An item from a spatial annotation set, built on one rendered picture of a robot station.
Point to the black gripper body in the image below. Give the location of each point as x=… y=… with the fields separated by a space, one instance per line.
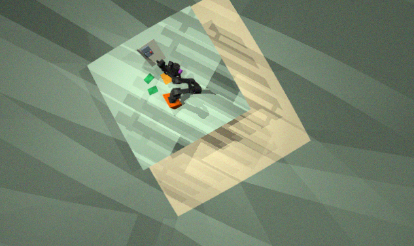
x=166 y=70

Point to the grey panel with black sockets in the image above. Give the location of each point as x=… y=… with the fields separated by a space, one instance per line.
x=156 y=54

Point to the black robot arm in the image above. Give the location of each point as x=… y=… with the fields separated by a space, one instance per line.
x=175 y=93

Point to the green flat rectangular pad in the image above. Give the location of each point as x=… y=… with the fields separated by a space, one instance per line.
x=148 y=78
x=152 y=90

